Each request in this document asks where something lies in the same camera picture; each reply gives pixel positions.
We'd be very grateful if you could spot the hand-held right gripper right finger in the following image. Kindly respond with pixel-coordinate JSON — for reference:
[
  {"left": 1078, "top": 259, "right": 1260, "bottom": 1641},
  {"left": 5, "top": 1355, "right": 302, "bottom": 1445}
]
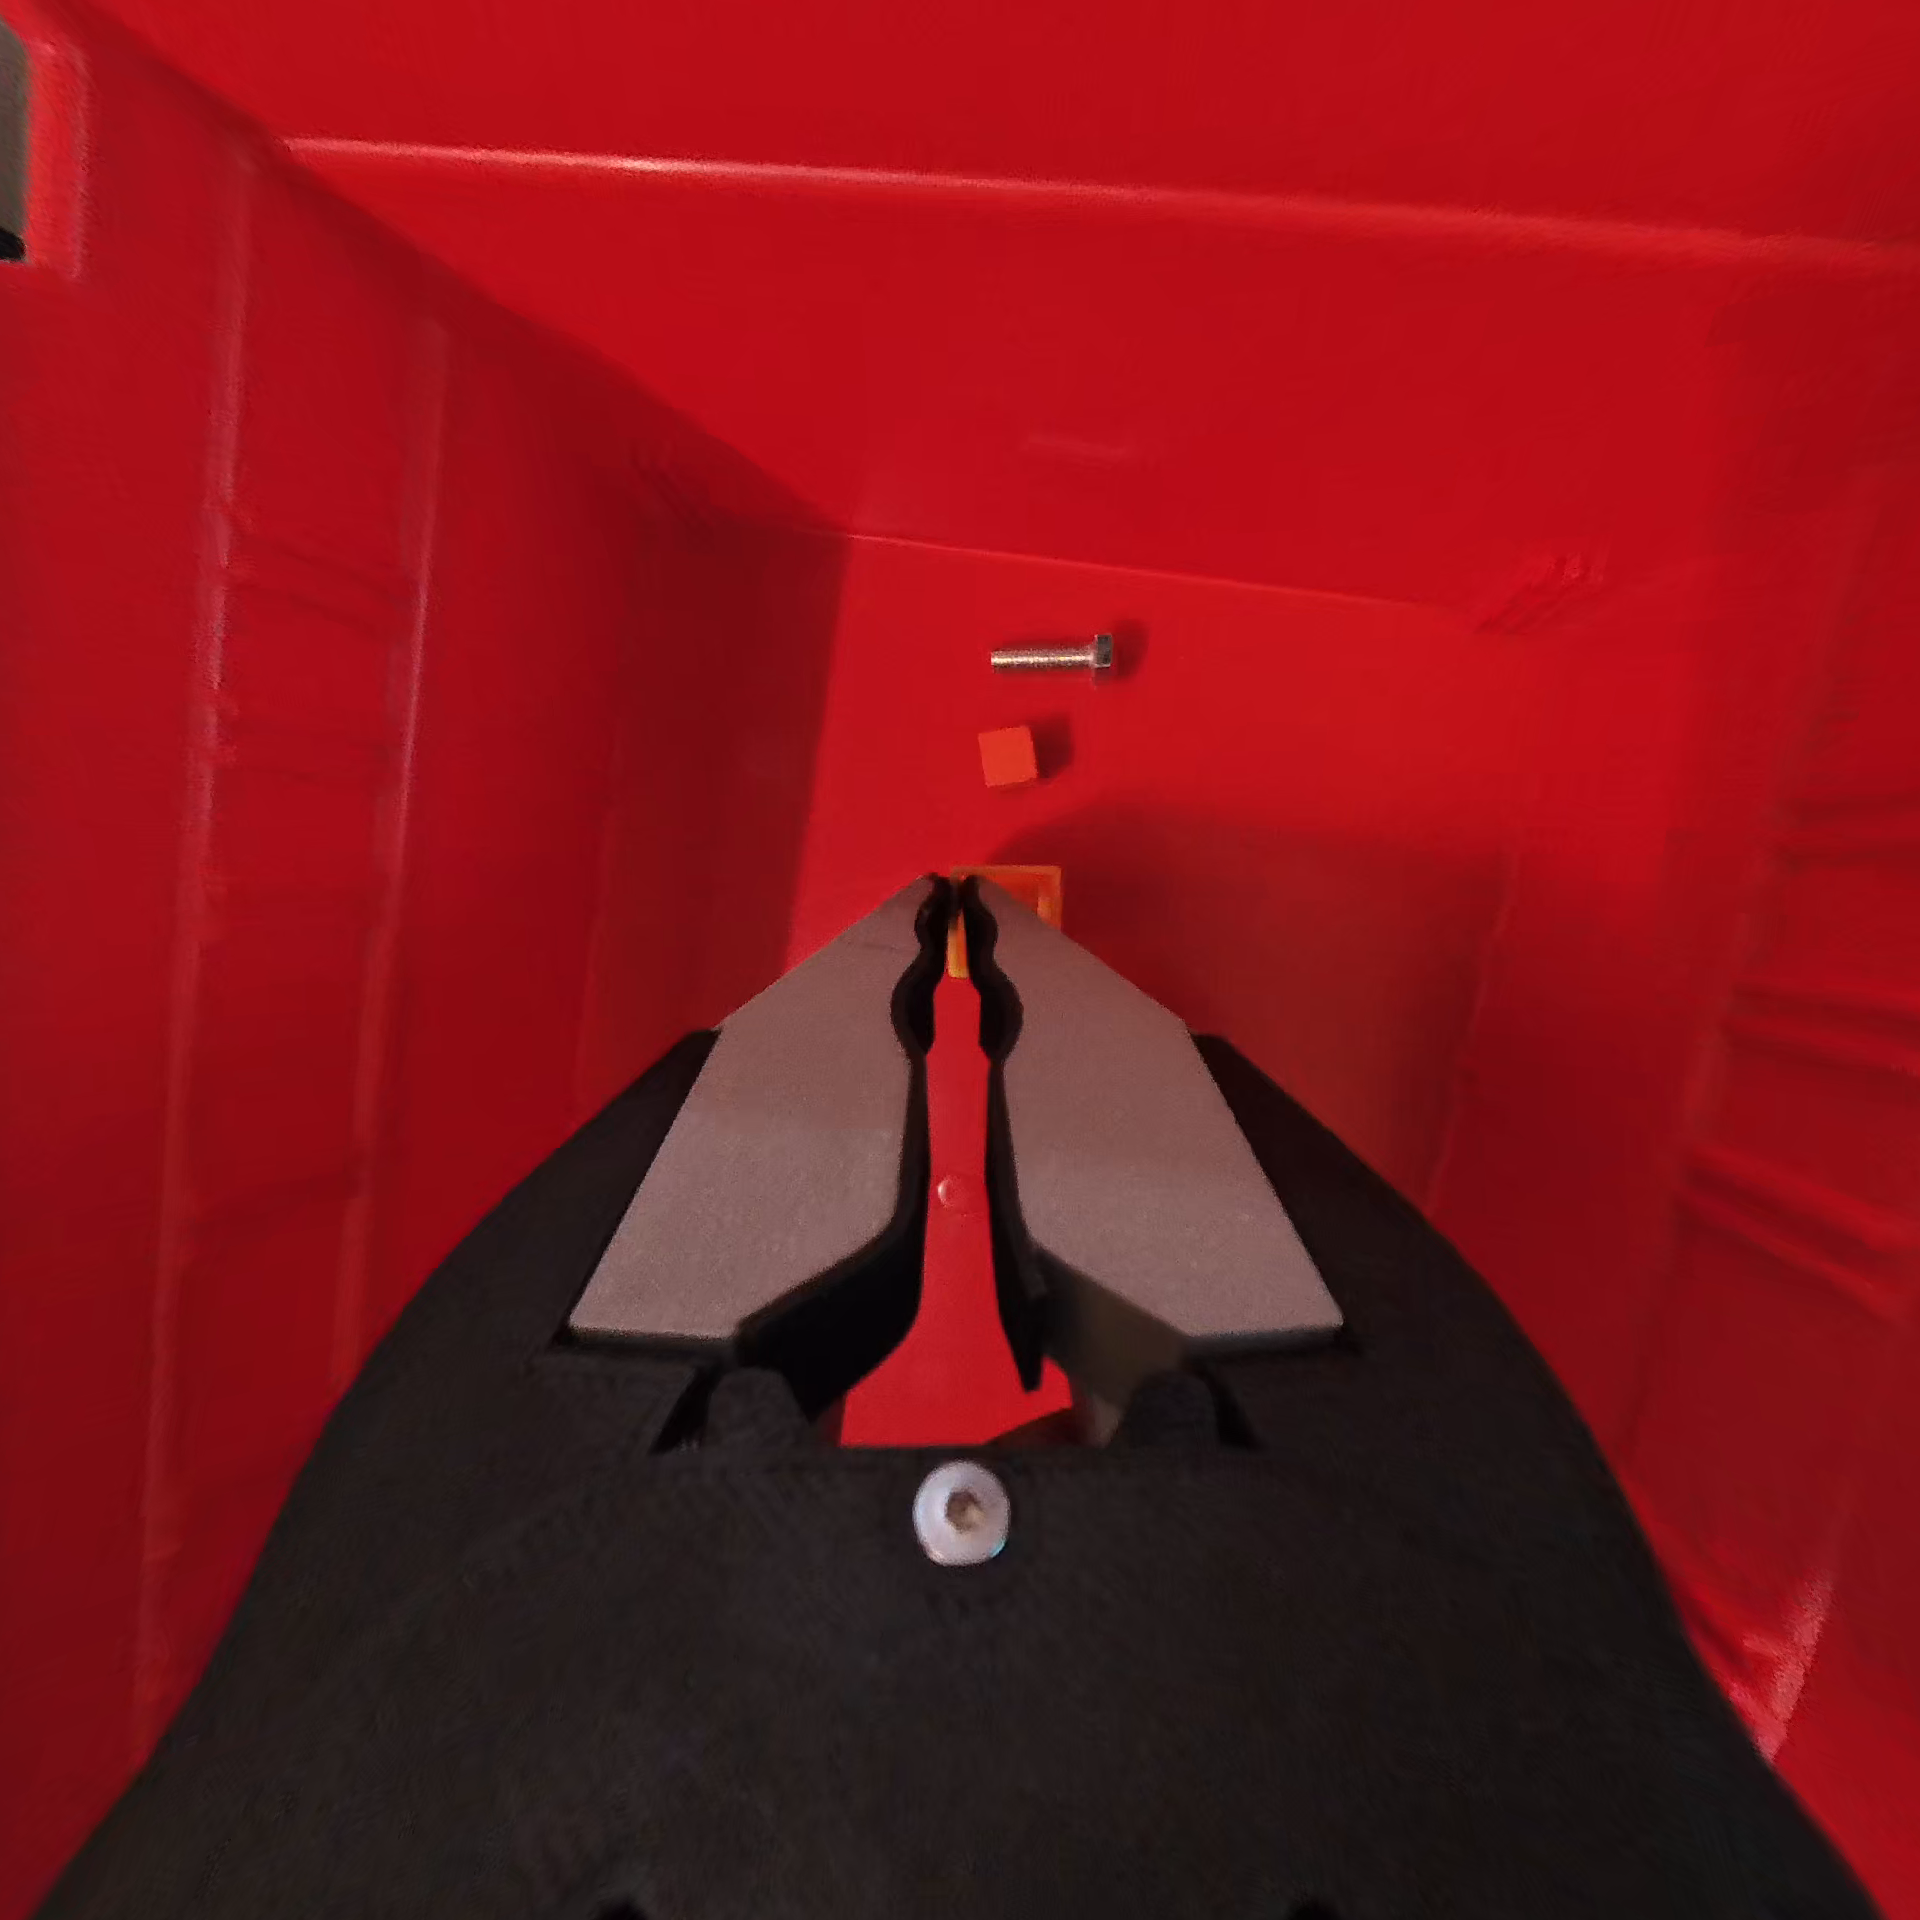
[{"left": 960, "top": 873, "right": 1345, "bottom": 1445}]

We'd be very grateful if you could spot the small yellow cube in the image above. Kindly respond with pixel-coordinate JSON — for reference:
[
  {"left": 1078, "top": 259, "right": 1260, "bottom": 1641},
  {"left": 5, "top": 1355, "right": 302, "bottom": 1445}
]
[{"left": 949, "top": 864, "right": 1064, "bottom": 980}]

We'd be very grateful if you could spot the red plastic bin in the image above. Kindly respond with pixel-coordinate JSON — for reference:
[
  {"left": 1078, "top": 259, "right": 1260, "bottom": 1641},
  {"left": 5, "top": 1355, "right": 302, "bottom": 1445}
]
[{"left": 0, "top": 0, "right": 1920, "bottom": 1920}]

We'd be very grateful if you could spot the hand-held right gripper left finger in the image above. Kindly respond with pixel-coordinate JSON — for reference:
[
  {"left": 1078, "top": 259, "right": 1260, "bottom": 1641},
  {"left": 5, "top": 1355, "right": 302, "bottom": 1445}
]
[{"left": 567, "top": 873, "right": 950, "bottom": 1419}]

